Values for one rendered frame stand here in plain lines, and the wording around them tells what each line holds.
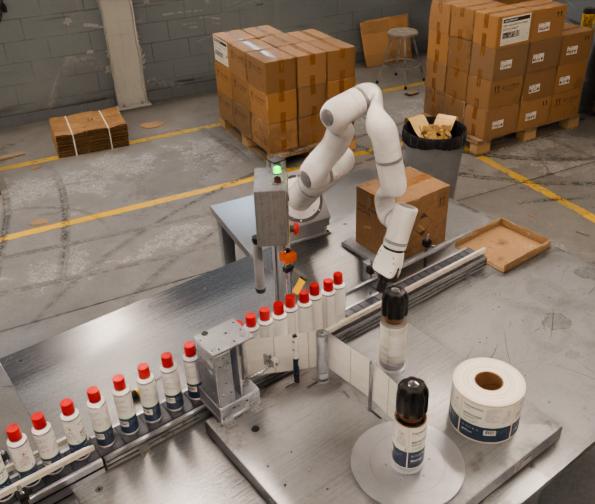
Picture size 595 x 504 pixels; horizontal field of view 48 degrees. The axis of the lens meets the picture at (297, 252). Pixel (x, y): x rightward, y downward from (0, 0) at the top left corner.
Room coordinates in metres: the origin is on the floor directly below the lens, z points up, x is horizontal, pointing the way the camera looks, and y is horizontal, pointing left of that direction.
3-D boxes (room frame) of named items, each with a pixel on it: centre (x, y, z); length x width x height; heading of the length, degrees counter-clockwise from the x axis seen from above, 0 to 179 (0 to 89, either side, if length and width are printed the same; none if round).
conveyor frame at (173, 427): (1.82, -0.07, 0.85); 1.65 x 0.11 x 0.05; 126
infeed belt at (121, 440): (1.82, -0.07, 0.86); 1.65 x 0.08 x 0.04; 126
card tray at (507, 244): (2.40, -0.87, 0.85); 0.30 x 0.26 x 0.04; 126
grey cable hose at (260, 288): (1.80, 0.12, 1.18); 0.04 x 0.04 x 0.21
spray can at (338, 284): (1.87, -0.14, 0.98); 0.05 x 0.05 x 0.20
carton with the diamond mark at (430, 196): (2.45, -0.45, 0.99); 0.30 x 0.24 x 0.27; 124
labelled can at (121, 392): (1.40, 0.51, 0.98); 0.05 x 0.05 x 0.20
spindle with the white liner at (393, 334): (1.63, -0.29, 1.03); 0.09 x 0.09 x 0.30
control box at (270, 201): (1.82, 0.07, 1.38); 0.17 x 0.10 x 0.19; 1
